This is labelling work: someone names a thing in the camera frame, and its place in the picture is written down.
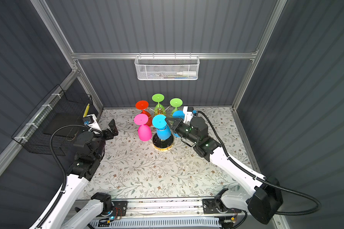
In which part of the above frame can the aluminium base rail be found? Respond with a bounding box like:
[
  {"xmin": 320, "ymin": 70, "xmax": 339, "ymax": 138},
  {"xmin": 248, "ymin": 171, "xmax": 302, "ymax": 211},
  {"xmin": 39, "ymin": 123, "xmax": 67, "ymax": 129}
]
[{"xmin": 71, "ymin": 197, "xmax": 247, "ymax": 229}]

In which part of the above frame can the pink wine glass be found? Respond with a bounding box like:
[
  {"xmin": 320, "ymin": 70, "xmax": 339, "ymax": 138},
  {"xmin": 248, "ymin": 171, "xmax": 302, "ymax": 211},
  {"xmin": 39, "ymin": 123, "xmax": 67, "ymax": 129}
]
[{"xmin": 134, "ymin": 113, "xmax": 152, "ymax": 142}]

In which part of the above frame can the green wine glass back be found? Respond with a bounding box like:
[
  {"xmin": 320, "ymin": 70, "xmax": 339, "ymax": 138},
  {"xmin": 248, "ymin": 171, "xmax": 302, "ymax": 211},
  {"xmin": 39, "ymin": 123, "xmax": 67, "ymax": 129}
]
[{"xmin": 152, "ymin": 94, "xmax": 166, "ymax": 115}]

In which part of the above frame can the white wire mesh basket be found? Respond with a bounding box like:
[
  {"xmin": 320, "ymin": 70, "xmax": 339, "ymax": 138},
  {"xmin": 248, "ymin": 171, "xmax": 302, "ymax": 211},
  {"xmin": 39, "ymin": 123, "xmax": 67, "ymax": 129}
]
[{"xmin": 134, "ymin": 56, "xmax": 200, "ymax": 81}]

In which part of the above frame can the green wine glass right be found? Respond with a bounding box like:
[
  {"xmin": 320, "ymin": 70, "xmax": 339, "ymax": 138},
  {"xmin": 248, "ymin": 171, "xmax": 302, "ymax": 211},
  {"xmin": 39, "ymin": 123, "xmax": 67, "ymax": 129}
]
[{"xmin": 170, "ymin": 98, "xmax": 183, "ymax": 115}]

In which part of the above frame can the black plate in basket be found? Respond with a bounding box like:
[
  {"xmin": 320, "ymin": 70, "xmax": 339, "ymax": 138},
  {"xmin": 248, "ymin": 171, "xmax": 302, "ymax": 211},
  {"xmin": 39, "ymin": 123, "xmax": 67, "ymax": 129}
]
[{"xmin": 43, "ymin": 113, "xmax": 83, "ymax": 138}]

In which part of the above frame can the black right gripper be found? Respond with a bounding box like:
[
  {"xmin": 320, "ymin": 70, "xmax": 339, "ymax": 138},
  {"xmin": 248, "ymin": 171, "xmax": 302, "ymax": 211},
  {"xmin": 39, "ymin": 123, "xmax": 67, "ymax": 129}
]
[{"xmin": 166, "ymin": 117, "xmax": 199, "ymax": 146}]

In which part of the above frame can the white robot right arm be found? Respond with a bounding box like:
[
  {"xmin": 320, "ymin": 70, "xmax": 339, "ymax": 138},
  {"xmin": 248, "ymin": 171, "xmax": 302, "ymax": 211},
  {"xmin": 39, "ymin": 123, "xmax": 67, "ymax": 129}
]
[{"xmin": 165, "ymin": 116, "xmax": 283, "ymax": 224}]

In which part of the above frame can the red wine glass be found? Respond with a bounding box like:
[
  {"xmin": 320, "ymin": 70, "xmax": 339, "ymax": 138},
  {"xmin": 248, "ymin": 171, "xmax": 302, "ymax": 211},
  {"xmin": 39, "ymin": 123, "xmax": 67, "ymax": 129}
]
[{"xmin": 135, "ymin": 100, "xmax": 152, "ymax": 127}]

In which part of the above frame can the blue wine glass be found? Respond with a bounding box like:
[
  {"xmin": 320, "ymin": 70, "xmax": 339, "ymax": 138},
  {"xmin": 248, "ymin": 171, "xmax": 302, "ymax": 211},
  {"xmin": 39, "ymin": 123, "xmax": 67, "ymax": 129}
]
[
  {"xmin": 152, "ymin": 114, "xmax": 171, "ymax": 140},
  {"xmin": 173, "ymin": 111, "xmax": 184, "ymax": 137}
]

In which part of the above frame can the gold wine glass rack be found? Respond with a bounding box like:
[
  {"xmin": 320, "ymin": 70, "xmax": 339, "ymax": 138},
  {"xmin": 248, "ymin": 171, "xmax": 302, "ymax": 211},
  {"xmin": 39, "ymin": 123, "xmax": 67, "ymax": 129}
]
[{"xmin": 152, "ymin": 104, "xmax": 175, "ymax": 151}]

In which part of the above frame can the blue wine glass front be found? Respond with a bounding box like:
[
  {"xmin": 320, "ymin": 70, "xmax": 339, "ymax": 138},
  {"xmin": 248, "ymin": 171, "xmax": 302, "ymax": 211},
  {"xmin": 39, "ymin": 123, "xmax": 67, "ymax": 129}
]
[{"xmin": 152, "ymin": 114, "xmax": 171, "ymax": 140}]

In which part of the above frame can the white marker in basket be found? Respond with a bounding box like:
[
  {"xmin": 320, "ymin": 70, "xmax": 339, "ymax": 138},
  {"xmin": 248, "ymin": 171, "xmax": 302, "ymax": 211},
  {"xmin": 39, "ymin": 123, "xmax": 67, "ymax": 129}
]
[{"xmin": 176, "ymin": 71, "xmax": 197, "ymax": 77}]

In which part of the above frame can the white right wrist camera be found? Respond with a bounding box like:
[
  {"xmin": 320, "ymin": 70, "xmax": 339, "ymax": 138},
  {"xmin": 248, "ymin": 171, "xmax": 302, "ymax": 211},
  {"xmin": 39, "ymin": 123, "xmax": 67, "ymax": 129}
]
[{"xmin": 183, "ymin": 106, "xmax": 197, "ymax": 124}]

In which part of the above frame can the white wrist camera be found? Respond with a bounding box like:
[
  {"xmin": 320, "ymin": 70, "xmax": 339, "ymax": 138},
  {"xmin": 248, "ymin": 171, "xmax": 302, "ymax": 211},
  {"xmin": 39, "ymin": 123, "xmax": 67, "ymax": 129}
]
[
  {"xmin": 83, "ymin": 114, "xmax": 101, "ymax": 131},
  {"xmin": 183, "ymin": 106, "xmax": 197, "ymax": 124}
]

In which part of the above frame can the black wire basket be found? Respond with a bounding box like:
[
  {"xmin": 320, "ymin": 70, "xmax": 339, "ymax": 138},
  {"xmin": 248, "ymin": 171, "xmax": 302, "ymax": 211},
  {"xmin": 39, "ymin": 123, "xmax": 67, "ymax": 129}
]
[{"xmin": 11, "ymin": 87, "xmax": 93, "ymax": 156}]

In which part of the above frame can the green wine glass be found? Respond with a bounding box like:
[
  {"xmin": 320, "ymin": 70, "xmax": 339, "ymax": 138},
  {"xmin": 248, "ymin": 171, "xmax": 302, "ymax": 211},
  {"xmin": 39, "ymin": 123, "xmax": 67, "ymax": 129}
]
[
  {"xmin": 152, "ymin": 94, "xmax": 166, "ymax": 115},
  {"xmin": 170, "ymin": 98, "xmax": 183, "ymax": 115}
]

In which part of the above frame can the yellow item in black basket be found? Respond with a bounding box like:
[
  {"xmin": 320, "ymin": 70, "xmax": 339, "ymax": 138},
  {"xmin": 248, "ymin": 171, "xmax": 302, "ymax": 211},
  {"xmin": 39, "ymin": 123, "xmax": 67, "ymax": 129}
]
[{"xmin": 83, "ymin": 104, "xmax": 90, "ymax": 117}]

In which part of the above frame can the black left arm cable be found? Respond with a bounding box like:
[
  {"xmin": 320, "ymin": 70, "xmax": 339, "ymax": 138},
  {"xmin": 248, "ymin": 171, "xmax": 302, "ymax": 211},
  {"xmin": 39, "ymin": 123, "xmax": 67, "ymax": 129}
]
[{"xmin": 35, "ymin": 124, "xmax": 88, "ymax": 229}]

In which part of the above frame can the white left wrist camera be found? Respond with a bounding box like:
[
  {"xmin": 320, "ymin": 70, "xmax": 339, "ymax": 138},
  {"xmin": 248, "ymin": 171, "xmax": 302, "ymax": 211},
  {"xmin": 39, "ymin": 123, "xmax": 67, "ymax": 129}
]
[{"xmin": 83, "ymin": 114, "xmax": 101, "ymax": 131}]

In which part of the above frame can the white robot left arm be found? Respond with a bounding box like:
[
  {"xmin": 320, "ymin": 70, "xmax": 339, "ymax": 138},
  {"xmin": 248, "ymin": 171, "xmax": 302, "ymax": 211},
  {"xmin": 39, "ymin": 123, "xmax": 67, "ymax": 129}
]
[{"xmin": 31, "ymin": 115, "xmax": 118, "ymax": 229}]

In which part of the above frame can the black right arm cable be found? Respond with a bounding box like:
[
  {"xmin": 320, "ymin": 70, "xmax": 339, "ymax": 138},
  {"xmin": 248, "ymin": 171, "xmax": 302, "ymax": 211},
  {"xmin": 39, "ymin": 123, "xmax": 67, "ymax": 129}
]
[{"xmin": 196, "ymin": 111, "xmax": 322, "ymax": 216}]

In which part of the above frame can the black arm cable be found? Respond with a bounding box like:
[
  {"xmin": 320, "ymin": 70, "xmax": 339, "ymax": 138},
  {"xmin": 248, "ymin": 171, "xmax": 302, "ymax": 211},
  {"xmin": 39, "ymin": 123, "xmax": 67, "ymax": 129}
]
[
  {"xmin": 196, "ymin": 111, "xmax": 322, "ymax": 216},
  {"xmin": 35, "ymin": 124, "xmax": 88, "ymax": 229}
]

